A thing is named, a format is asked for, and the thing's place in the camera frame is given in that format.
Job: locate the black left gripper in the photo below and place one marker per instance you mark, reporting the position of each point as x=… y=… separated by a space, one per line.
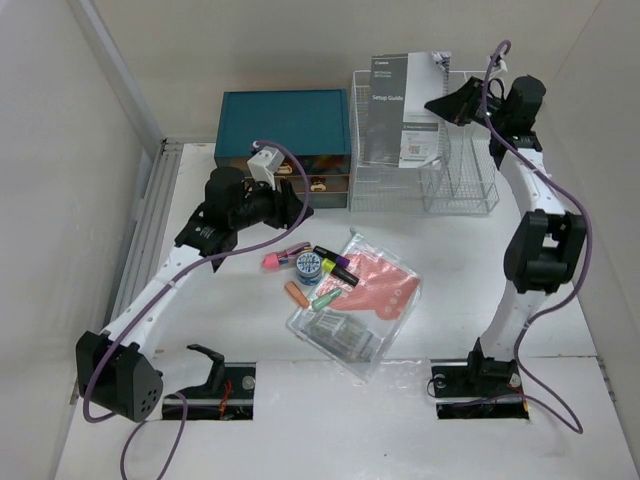
x=287 y=209

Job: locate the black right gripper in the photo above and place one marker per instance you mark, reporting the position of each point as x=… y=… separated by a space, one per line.
x=455 y=106

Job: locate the pink multicolour pen bundle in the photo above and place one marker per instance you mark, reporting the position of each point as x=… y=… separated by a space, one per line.
x=278 y=259

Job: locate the grey setup guide booklet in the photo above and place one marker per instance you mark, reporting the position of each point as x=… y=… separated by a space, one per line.
x=400 y=132

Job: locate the clear zip pouch red card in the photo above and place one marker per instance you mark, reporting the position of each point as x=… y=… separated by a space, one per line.
x=357 y=328

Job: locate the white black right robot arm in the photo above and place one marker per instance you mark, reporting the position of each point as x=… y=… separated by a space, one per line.
x=544 y=251

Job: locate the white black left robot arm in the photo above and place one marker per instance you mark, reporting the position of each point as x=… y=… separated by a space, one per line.
x=118 y=374

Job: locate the black purple highlighter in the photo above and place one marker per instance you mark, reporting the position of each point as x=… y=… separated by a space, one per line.
x=324 y=253

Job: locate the black yellow highlighter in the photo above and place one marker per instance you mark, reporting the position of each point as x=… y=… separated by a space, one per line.
x=339 y=272

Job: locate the orange highlighter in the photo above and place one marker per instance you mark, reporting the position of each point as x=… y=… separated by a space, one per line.
x=297 y=295

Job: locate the mint green highlighter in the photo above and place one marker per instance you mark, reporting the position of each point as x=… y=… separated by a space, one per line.
x=326 y=299

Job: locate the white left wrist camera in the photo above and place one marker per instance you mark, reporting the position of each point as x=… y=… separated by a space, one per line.
x=264 y=164

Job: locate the white wire file rack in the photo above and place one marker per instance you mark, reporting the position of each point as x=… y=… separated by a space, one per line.
x=444 y=171

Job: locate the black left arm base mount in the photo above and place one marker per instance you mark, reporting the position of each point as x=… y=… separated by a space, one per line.
x=201 y=381

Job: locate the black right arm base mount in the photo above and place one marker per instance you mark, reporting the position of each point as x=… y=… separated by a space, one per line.
x=477 y=389

